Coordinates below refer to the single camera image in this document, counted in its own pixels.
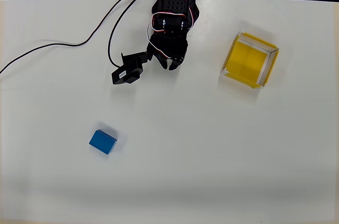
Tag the yellow paper box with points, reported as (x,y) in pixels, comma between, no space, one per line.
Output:
(246,62)

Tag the blue rectangular block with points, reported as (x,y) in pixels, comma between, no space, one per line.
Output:
(102,142)

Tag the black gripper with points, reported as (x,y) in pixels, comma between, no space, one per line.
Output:
(164,60)

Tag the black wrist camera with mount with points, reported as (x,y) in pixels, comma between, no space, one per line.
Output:
(127,70)

